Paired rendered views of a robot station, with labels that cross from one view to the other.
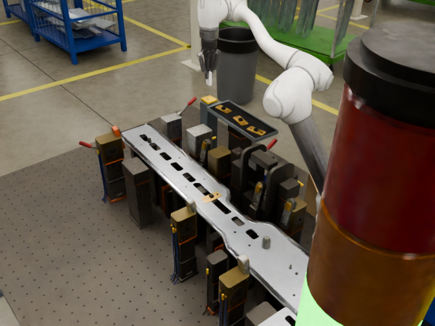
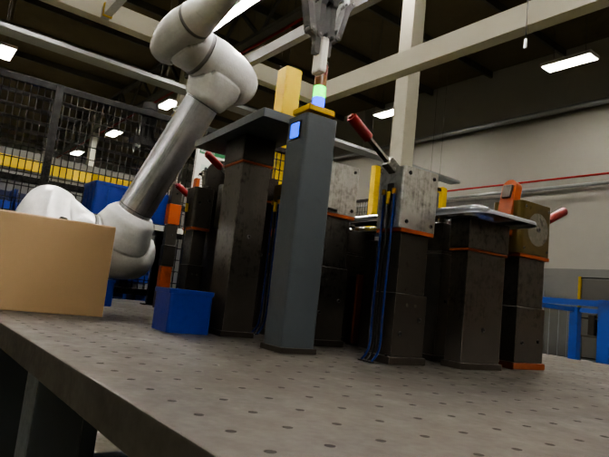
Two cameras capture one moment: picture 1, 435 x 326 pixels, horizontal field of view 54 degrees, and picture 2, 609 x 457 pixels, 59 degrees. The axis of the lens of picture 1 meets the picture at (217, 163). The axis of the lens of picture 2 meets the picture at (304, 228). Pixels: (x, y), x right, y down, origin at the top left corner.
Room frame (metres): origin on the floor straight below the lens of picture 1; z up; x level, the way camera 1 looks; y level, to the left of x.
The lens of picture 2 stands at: (2.97, 0.14, 0.80)
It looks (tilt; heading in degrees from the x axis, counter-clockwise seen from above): 7 degrees up; 185
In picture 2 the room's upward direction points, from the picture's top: 6 degrees clockwise
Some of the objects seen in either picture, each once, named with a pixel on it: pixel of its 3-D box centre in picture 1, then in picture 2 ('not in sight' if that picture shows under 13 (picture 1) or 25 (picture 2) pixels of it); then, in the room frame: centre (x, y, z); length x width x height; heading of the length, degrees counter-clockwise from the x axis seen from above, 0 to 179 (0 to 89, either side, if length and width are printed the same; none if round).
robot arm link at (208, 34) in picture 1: (208, 32); not in sight; (1.96, 0.05, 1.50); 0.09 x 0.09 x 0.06
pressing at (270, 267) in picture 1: (207, 196); (314, 231); (1.37, 0.04, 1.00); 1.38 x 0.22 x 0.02; 37
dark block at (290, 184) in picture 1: (284, 222); not in sight; (1.31, -0.29, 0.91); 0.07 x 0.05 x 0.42; 127
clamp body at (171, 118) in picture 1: (175, 145); (396, 265); (1.94, 0.23, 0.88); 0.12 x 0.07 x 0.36; 127
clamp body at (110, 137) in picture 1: (110, 169); (521, 286); (1.71, 0.54, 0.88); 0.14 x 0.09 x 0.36; 127
